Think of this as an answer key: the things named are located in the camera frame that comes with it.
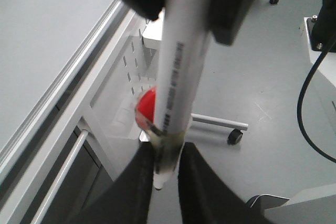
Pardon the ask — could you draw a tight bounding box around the red magnet taped to marker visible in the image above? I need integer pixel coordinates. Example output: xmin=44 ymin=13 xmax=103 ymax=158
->
xmin=135 ymin=87 xmax=156 ymax=130

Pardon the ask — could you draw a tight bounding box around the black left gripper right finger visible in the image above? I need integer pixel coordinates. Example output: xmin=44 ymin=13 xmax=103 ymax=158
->
xmin=178 ymin=142 xmax=271 ymax=223

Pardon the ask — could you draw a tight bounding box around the white whiteboard marker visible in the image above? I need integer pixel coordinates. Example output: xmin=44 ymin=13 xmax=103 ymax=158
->
xmin=152 ymin=0 xmax=211 ymax=190

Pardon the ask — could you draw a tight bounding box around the white whiteboard with aluminium frame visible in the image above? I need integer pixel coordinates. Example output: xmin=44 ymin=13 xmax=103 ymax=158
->
xmin=1 ymin=0 xmax=118 ymax=179

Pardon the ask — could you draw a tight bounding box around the white metal whiteboard stand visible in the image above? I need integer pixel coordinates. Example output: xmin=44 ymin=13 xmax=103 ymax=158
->
xmin=0 ymin=11 xmax=249 ymax=224

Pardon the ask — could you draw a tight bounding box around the black cable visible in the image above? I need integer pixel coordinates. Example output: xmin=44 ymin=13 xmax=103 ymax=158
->
xmin=296 ymin=48 xmax=336 ymax=163

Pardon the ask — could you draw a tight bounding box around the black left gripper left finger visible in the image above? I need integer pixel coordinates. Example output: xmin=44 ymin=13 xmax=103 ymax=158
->
xmin=68 ymin=142 xmax=154 ymax=223

